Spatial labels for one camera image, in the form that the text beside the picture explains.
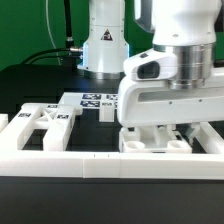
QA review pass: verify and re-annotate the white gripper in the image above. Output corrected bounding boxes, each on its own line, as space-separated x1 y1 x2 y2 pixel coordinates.
117 51 224 140

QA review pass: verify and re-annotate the white chair seat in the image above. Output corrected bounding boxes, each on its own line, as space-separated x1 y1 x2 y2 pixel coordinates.
119 126 192 154

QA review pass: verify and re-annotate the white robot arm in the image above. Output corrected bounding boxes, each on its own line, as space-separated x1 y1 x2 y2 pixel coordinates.
79 0 224 128

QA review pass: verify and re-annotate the white U-shaped obstacle fence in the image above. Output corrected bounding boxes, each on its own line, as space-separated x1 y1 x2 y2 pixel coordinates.
0 128 224 180

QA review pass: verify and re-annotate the white sheet with tags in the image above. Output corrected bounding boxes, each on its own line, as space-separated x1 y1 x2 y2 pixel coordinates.
59 92 118 109

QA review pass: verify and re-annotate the white block at left edge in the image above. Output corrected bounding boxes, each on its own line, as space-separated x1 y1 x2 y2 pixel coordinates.
0 114 8 132

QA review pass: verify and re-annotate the white chair back frame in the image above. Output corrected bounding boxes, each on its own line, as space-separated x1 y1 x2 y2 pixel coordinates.
0 103 83 151

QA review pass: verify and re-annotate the black cable thick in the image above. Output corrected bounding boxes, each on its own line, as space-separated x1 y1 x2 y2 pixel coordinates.
22 46 83 64

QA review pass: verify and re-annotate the black vertical cable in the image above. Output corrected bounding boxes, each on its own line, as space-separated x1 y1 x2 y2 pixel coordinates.
63 0 75 51

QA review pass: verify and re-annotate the white thin cable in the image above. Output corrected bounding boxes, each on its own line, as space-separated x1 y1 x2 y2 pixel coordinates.
45 0 63 66

